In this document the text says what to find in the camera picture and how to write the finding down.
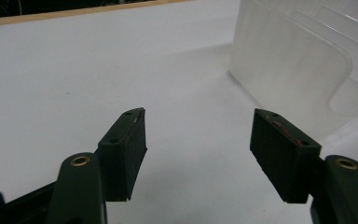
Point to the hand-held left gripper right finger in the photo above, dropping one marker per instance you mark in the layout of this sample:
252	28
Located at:
287	158

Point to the translucent plastic storage box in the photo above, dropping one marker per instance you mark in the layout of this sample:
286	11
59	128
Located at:
295	68

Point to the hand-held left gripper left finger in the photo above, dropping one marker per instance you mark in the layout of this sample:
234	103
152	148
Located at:
121	155

